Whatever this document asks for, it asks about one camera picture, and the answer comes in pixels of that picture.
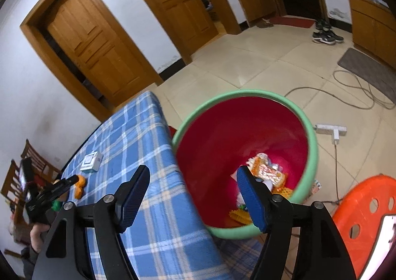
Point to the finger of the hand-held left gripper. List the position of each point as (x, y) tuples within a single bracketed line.
[(66, 182)]

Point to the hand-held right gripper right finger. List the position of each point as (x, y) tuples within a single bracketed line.
[(252, 199)]

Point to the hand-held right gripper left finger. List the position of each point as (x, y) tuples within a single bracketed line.
[(134, 199)]

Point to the orange snack packet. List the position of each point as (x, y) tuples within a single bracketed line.
[(269, 173)]

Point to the red bin with green rim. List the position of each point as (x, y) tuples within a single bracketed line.
[(222, 137)]

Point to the person's left hand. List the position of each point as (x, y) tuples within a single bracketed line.
[(38, 236)]

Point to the green plastic toy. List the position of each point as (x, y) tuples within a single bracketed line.
[(56, 206)]

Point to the small white printed box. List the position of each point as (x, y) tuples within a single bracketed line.
[(91, 162)]

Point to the blue plaid tablecloth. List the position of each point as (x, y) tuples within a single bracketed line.
[(161, 174)]

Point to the wooden chair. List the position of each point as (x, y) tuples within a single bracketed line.
[(37, 156), (10, 181)]

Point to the white power strip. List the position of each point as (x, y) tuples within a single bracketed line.
[(324, 128)]

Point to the white charger plug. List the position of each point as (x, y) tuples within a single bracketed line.
[(336, 137)]

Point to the orange plastic stool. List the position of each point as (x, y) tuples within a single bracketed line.
[(362, 205)]

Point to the pale pink object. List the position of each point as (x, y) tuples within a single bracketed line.
[(382, 252)]

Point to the grey floor mat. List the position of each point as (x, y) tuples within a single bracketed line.
[(365, 68)]

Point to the brown slippers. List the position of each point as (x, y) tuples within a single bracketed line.
[(265, 23)]

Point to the black sneaker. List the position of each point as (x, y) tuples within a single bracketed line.
[(323, 24), (328, 38)]

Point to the red floor mat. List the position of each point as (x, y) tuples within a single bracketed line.
[(294, 21)]

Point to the wooden cabinet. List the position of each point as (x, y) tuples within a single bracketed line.
[(371, 29)]

